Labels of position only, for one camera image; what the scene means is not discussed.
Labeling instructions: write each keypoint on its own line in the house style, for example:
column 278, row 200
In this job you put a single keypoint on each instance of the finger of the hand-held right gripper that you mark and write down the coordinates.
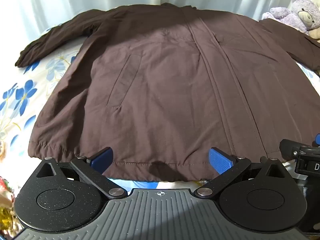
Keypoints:
column 287, row 148

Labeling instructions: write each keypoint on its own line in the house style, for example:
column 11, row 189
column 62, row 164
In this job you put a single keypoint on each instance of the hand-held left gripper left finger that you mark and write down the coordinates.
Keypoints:
column 101, row 159

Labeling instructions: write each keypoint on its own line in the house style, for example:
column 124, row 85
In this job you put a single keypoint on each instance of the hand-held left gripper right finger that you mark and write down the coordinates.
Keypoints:
column 220, row 160

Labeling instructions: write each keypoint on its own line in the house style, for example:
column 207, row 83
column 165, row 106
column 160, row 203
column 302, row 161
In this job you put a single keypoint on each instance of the brown jacket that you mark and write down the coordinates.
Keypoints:
column 160, row 90

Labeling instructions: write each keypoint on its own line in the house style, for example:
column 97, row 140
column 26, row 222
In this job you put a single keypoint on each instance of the floral bed sheet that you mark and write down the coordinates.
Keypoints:
column 30, row 92

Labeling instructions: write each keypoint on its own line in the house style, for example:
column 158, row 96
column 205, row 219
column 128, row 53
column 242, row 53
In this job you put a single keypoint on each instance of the colourful patterned cloth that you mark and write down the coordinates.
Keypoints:
column 5, row 192

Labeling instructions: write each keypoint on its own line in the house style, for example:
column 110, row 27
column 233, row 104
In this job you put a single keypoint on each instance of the beige plush toy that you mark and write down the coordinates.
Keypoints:
column 315, row 33

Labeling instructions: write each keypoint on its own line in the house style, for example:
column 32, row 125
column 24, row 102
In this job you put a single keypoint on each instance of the purple teddy bear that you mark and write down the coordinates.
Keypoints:
column 296, row 12

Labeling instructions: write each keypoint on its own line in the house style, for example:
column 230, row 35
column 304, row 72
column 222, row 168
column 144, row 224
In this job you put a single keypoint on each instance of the white curtain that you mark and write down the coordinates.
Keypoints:
column 75, row 2

